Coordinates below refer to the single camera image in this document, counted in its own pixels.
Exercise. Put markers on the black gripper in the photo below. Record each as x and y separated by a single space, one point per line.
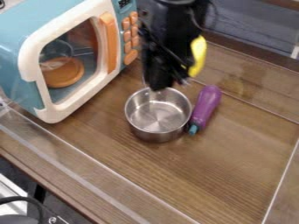
174 22

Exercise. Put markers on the yellow toy banana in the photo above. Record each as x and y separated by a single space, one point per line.
199 53

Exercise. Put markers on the silver metal pot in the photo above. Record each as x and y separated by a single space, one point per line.
158 114

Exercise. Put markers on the purple toy eggplant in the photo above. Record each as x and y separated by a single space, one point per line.
207 102

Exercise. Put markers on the orange plate in microwave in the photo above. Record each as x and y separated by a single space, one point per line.
62 71

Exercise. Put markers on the blue white toy microwave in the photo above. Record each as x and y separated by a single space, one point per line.
91 30

